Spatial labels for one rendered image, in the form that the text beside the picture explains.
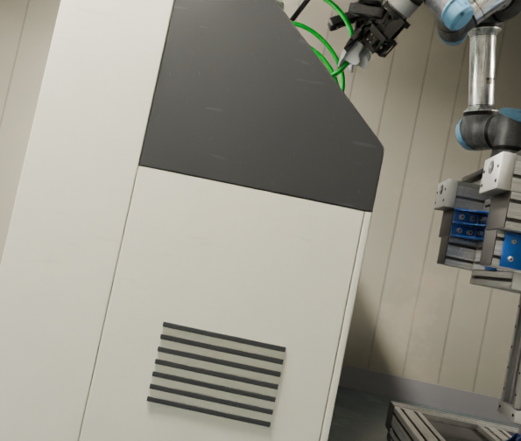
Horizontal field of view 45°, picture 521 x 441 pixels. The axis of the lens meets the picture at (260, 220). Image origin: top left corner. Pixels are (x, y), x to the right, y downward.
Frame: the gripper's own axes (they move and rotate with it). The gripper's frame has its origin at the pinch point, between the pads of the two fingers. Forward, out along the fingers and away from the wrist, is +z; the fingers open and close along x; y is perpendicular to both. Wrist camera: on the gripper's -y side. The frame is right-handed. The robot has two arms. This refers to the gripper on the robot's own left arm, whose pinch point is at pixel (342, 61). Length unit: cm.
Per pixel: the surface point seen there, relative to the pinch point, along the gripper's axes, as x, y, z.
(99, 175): -58, 2, 46
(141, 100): -50, -8, 29
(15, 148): 49, -155, 200
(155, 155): -50, 5, 35
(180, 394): -52, 54, 65
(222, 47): -37.0, -7.7, 9.4
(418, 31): 195, -82, 14
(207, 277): -45, 36, 45
